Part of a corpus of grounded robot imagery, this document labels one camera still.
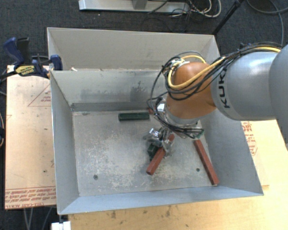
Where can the brown cardboard board, red print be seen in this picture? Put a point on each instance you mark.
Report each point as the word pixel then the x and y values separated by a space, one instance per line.
pixel 28 133

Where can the dark green flat block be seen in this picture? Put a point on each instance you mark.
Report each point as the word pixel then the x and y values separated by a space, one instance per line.
pixel 151 151
pixel 134 116

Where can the red-brown flat block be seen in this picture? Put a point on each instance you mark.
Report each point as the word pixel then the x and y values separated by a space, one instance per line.
pixel 156 162
pixel 207 164

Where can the grey metal bin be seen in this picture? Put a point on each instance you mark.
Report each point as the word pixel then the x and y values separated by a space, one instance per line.
pixel 110 152

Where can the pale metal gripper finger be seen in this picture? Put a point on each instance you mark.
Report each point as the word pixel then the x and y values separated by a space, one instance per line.
pixel 168 145
pixel 154 133

